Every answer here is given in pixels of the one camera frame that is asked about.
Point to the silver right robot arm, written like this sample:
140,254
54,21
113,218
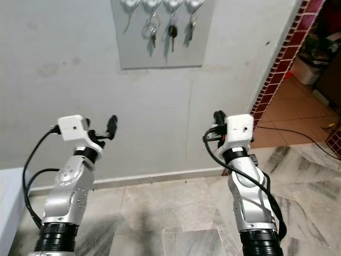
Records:
248,192

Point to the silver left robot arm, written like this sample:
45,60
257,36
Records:
66,192

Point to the grey hook board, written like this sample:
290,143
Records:
138,53

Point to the grey skirting board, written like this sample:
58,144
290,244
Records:
165,178

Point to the black headed key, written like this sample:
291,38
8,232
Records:
172,31

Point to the white plastic bin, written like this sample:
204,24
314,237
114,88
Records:
309,69

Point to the dark cabinet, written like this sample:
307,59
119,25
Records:
331,80

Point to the white table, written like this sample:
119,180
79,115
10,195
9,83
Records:
10,213

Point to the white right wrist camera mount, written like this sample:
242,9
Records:
240,128

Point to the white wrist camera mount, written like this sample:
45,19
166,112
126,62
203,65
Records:
72,128
240,128

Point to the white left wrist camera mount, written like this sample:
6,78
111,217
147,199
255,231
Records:
72,128

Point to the red tile wall trim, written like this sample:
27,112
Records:
279,66

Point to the silver wall hook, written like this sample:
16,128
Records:
173,4
194,4
130,4
152,4

